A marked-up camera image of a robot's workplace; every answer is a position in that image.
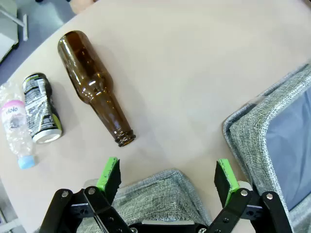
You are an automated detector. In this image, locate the white wheeled cabinet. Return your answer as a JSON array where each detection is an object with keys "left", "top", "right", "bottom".
[{"left": 0, "top": 0, "right": 19, "bottom": 64}]

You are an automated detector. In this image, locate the black crushed drink can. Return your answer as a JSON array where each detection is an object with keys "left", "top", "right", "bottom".
[{"left": 22, "top": 72, "right": 63, "bottom": 144}]

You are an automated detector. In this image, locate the person's right hand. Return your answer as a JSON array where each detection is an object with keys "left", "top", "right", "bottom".
[{"left": 70, "top": 0, "right": 94, "bottom": 14}]

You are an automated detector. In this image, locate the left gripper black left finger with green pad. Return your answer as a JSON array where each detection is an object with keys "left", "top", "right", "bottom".
[{"left": 38, "top": 157, "right": 132, "bottom": 233}]

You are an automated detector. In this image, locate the grey fabric basket, BOTTLE label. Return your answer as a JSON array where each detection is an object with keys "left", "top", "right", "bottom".
[{"left": 72, "top": 169, "right": 212, "bottom": 233}]

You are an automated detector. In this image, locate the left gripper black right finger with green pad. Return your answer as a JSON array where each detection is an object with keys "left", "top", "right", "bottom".
[{"left": 206, "top": 159, "right": 294, "bottom": 233}]

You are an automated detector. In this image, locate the grey fabric basket, PLASTIC label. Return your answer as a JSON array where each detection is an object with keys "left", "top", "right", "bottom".
[{"left": 223, "top": 63, "right": 311, "bottom": 233}]

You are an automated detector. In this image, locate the crushed plastic bottle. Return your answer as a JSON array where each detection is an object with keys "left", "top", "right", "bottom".
[{"left": 0, "top": 81, "right": 37, "bottom": 170}]

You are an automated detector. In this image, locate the brown glass bottle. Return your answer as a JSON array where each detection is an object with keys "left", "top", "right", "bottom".
[{"left": 57, "top": 30, "right": 136, "bottom": 148}]

